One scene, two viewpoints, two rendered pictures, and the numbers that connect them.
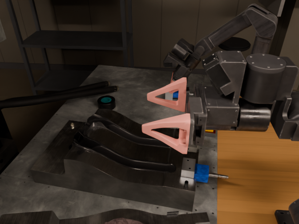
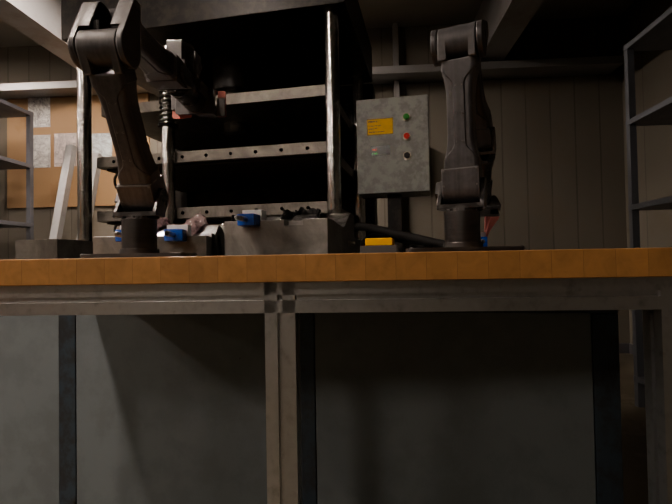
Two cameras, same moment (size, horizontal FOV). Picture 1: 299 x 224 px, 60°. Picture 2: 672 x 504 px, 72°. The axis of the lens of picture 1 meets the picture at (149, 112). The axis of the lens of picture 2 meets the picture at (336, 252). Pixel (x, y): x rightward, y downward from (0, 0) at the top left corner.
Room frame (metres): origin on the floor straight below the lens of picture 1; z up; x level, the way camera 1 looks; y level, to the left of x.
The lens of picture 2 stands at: (0.71, -1.26, 0.79)
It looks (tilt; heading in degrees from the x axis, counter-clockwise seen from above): 1 degrees up; 89
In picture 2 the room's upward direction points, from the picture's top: 1 degrees counter-clockwise
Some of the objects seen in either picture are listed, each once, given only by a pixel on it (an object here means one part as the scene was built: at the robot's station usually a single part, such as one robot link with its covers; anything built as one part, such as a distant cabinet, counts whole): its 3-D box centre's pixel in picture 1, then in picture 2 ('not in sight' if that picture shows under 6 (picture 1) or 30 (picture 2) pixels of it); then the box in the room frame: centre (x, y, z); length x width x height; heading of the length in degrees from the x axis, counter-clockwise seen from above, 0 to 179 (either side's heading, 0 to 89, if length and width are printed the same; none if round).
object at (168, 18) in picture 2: not in sight; (235, 74); (0.23, 1.08, 1.75); 1.30 x 0.84 x 0.61; 168
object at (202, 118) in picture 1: (213, 113); (192, 98); (0.36, -0.11, 1.20); 0.10 x 0.07 x 0.07; 175
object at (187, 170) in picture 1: (204, 173); (247, 219); (0.51, -0.16, 0.89); 0.13 x 0.05 x 0.05; 78
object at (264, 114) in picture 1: (250, 111); (182, 86); (0.36, -0.17, 1.21); 0.07 x 0.06 x 0.07; 85
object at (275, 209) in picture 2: not in sight; (240, 219); (0.24, 1.13, 1.01); 1.10 x 0.74 x 0.05; 168
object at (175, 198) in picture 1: (120, 150); (303, 234); (0.62, 0.09, 0.87); 0.50 x 0.26 x 0.14; 78
